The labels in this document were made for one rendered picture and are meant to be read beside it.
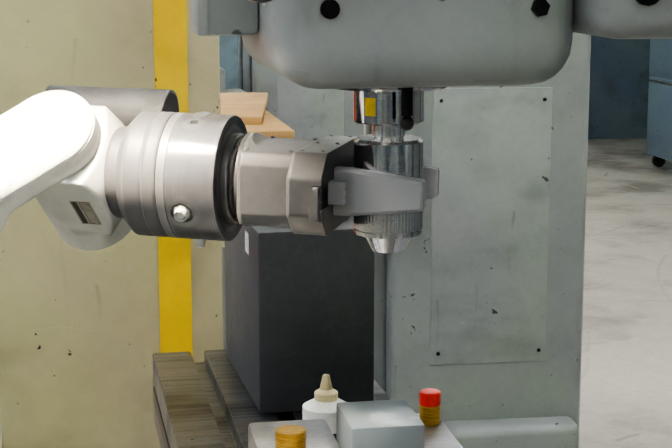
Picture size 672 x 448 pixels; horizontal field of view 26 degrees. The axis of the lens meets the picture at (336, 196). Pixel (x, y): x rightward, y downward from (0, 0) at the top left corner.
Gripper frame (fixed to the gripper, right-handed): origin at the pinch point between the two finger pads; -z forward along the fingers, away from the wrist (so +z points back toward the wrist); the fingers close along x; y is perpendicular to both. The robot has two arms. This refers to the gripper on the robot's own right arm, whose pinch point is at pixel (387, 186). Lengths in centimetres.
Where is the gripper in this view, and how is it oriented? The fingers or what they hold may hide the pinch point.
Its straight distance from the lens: 98.9
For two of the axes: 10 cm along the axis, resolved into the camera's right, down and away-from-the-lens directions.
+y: -0.1, 9.8, 1.7
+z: -9.7, -0.6, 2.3
